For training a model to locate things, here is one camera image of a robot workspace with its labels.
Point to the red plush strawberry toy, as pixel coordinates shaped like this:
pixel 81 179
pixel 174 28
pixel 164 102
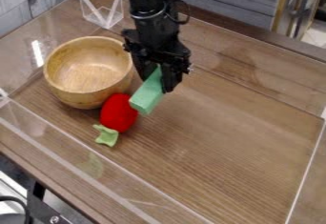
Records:
pixel 117 119

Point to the brown wooden bowl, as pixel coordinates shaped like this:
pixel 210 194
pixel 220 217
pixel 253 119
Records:
pixel 86 70

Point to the black table leg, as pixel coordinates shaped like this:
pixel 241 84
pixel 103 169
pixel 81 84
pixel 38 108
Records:
pixel 35 196

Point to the green rectangular stick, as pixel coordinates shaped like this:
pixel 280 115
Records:
pixel 148 96

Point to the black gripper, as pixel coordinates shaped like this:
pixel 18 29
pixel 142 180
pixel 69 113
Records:
pixel 172 56

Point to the clear acrylic stand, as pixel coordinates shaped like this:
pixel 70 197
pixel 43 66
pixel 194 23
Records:
pixel 105 17

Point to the gold metal chair frame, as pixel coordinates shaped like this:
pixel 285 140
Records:
pixel 293 19

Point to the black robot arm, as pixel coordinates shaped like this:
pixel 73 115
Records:
pixel 153 41

